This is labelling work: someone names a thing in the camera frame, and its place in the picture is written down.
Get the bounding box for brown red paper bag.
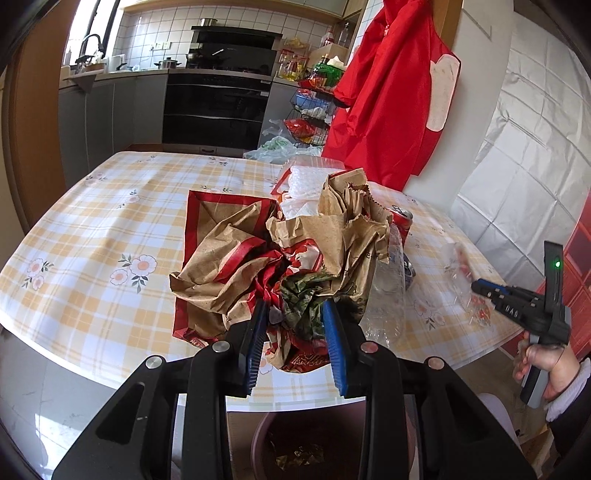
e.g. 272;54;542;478
169;169;392;373

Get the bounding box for crushed red soda can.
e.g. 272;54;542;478
388;205;414;244

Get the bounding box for maroon trash bin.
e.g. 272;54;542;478
250;405;365;479

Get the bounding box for grey kitchen base cabinets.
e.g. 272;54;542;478
58;71;167;188

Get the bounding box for kitchen faucet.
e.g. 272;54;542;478
75;32;105;66

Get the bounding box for person's right hand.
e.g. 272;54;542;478
513;338;581;400

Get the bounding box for crushed clear plastic bottle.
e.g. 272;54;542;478
361;224;416;350

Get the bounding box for clear plastic food tray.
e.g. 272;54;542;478
270;155;345;219

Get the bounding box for yellow plaid floral tablecloth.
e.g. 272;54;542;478
1;152;519;388

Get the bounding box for white green plastic bag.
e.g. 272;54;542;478
242;136;322;165

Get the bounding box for red hanging apron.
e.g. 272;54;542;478
322;0;461;191

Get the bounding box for black oven range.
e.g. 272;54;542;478
162;25;281;151

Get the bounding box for steel cooking pot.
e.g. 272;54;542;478
154;57;181;70

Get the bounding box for white wall sheet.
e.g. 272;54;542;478
451;14;590;290

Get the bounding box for wire storage rack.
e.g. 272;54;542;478
283;79;337;148

